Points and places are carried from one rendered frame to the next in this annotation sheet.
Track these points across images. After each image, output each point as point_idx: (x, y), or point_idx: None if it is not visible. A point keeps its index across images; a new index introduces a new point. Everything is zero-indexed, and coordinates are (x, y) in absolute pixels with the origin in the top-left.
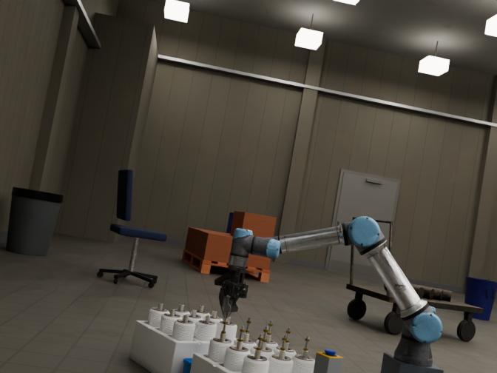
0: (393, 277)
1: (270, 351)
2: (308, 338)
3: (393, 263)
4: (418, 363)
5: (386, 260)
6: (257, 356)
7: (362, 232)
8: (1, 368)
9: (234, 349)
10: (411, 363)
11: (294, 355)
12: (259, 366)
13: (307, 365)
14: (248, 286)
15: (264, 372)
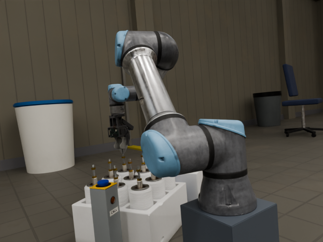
0: (136, 91)
1: (128, 179)
2: (140, 169)
3: (137, 73)
4: (204, 207)
5: (132, 73)
6: (92, 182)
7: (115, 50)
8: (89, 182)
9: (103, 176)
10: (199, 206)
11: None
12: (86, 191)
13: (130, 195)
14: (118, 128)
15: (89, 196)
